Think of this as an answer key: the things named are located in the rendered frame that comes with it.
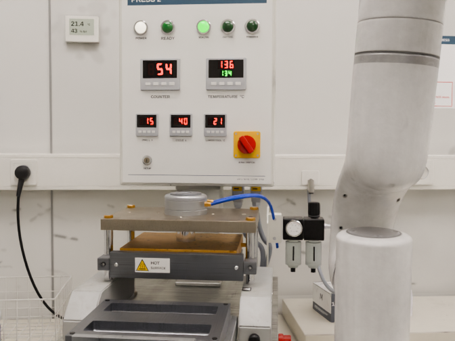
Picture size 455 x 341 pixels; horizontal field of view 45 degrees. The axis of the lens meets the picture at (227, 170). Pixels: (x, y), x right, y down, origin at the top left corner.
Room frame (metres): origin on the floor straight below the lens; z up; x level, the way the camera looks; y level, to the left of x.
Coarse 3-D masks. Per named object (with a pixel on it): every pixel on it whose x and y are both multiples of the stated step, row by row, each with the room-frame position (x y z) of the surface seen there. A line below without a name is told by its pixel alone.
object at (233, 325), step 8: (232, 320) 0.83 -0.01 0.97; (232, 328) 0.80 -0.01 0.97; (72, 336) 0.65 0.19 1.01; (80, 336) 0.65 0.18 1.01; (88, 336) 0.65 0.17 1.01; (96, 336) 0.65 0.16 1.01; (104, 336) 0.65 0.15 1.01; (112, 336) 0.65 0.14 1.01; (120, 336) 0.65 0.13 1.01; (128, 336) 0.65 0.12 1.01; (136, 336) 0.65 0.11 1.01; (144, 336) 0.65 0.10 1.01; (232, 336) 0.77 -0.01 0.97
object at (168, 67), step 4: (148, 64) 1.16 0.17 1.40; (152, 64) 1.16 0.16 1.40; (156, 64) 1.16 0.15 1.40; (160, 64) 1.16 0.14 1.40; (164, 64) 1.15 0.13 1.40; (168, 64) 1.15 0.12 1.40; (172, 64) 1.15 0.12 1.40; (148, 68) 1.16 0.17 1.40; (152, 68) 1.16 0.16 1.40; (156, 68) 1.16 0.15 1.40; (160, 68) 1.16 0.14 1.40; (164, 68) 1.15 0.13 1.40; (168, 68) 1.15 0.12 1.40; (172, 68) 1.15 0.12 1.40; (148, 72) 1.16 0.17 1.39; (152, 72) 1.16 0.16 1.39; (156, 72) 1.16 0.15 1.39; (160, 72) 1.16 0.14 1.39; (164, 72) 1.15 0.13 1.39; (168, 72) 1.15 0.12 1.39; (172, 72) 1.15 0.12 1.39
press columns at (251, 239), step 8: (104, 232) 0.96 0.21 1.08; (112, 232) 0.96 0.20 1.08; (128, 232) 1.11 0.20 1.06; (256, 232) 1.08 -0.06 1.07; (104, 240) 0.96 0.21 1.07; (112, 240) 0.96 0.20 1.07; (128, 240) 1.11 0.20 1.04; (248, 240) 0.93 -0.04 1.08; (256, 240) 1.08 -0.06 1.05; (104, 248) 0.96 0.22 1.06; (112, 248) 0.96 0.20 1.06; (248, 248) 0.93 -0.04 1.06; (256, 248) 1.08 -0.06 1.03; (248, 256) 0.93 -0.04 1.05; (256, 256) 1.08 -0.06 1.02; (104, 272) 0.96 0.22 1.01; (248, 280) 0.93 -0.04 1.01
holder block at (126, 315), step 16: (112, 304) 0.84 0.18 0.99; (128, 304) 0.84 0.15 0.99; (144, 304) 0.84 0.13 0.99; (160, 304) 0.83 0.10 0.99; (176, 304) 0.83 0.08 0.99; (192, 304) 0.83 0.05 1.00; (208, 304) 0.83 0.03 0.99; (224, 304) 0.83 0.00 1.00; (96, 320) 0.76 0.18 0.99; (112, 320) 0.76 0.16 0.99; (128, 320) 0.76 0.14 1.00; (144, 320) 0.76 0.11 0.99; (160, 320) 0.76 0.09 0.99; (176, 320) 0.76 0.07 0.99; (192, 320) 0.76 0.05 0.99; (208, 320) 0.76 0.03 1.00; (224, 320) 0.76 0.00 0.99; (160, 336) 0.69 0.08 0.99; (176, 336) 0.69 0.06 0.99; (192, 336) 0.69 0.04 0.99; (208, 336) 0.69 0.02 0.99; (224, 336) 0.74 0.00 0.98
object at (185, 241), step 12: (132, 240) 1.02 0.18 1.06; (144, 240) 1.02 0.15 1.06; (156, 240) 1.02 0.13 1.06; (168, 240) 1.03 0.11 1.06; (180, 240) 1.01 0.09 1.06; (192, 240) 1.02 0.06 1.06; (204, 240) 1.03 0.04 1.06; (216, 240) 1.03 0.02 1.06; (228, 240) 1.03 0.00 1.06; (240, 240) 1.04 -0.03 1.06; (216, 252) 0.94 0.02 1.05; (228, 252) 0.93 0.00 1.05; (240, 252) 1.06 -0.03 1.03
